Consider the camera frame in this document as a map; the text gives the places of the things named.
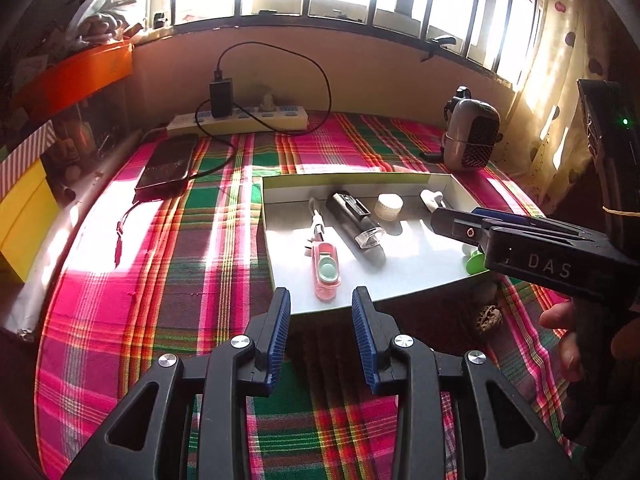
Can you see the small black plug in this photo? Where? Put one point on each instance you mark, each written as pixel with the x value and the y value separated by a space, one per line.
pixel 431 156

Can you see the dark smartphone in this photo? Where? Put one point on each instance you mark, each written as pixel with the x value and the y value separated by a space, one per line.
pixel 167 165

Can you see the small white bottle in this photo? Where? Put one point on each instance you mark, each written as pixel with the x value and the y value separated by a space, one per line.
pixel 432 199

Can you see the person's right hand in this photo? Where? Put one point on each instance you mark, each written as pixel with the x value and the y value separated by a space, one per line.
pixel 562 320

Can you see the orange box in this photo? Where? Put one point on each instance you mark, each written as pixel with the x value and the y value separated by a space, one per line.
pixel 75 75

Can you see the small beige heater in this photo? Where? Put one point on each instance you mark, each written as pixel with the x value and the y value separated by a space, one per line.
pixel 472 135

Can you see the pile of plastic bags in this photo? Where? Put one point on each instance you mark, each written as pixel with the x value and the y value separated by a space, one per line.
pixel 100 15

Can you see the brown walnut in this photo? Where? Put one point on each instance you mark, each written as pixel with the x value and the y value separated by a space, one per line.
pixel 487 321

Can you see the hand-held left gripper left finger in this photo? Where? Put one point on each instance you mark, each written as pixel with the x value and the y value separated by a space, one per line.
pixel 280 330

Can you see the white round bottle cap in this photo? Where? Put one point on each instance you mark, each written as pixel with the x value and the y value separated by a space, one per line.
pixel 389 207

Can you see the shallow cardboard box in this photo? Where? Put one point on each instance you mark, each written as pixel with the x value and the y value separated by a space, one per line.
pixel 425 255

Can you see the small white plastic gadget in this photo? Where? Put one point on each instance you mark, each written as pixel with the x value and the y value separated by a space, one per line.
pixel 317 230

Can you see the white power strip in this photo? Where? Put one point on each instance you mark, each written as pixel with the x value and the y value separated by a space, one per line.
pixel 280 120

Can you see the spotted curtain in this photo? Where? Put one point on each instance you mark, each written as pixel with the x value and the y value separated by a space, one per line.
pixel 560 85

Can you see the green and white spool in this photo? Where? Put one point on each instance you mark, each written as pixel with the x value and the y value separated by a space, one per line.
pixel 475 264

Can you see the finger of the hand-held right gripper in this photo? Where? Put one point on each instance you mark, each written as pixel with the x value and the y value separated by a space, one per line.
pixel 460 230
pixel 520 221

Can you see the striped box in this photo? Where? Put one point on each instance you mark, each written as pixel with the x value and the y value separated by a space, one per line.
pixel 25 155

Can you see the pink case with green disc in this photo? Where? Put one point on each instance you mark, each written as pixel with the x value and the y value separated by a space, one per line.
pixel 325 270

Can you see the black tube with clear cap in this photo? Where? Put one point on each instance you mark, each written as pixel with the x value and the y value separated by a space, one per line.
pixel 355 220

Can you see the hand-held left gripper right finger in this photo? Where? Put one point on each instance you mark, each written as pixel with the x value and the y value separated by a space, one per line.
pixel 362 330

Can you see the plaid blanket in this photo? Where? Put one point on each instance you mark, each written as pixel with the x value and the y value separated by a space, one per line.
pixel 175 285

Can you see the black charger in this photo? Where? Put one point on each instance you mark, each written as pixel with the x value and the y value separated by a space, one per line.
pixel 221 97

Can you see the yellow box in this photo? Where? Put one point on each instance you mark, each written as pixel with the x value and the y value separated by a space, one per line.
pixel 25 220

